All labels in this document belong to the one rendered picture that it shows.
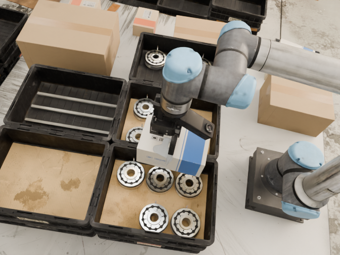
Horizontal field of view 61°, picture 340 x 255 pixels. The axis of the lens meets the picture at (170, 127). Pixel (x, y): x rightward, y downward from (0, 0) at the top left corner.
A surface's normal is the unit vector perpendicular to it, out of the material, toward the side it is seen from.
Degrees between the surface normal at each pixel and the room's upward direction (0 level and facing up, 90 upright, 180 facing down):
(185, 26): 0
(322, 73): 52
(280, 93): 0
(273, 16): 0
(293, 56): 26
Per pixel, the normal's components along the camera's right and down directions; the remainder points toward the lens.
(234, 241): 0.11, -0.51
